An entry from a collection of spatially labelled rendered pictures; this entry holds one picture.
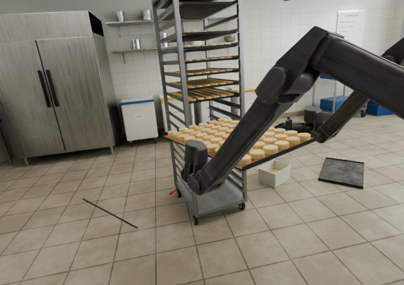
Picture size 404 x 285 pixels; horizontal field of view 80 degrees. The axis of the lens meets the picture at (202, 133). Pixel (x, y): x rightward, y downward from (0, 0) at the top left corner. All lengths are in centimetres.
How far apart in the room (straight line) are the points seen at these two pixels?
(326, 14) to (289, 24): 79
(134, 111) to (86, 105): 71
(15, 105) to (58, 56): 90
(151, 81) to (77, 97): 138
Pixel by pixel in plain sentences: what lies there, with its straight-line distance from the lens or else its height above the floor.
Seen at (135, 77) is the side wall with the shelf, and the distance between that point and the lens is 459.
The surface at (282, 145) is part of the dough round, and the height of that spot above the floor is 103.
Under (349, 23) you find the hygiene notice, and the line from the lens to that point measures 601.
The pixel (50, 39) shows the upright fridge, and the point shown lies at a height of 172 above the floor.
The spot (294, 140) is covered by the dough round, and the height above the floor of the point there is 102.
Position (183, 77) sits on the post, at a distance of 165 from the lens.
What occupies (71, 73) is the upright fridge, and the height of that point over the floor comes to 127.
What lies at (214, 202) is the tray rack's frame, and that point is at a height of 15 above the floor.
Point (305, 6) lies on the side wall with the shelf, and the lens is 548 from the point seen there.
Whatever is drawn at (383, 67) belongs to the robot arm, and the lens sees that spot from 43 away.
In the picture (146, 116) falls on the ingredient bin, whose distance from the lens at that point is 401.
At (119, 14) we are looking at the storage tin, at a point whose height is 210.
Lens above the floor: 134
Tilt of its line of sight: 17 degrees down
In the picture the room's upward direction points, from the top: 5 degrees counter-clockwise
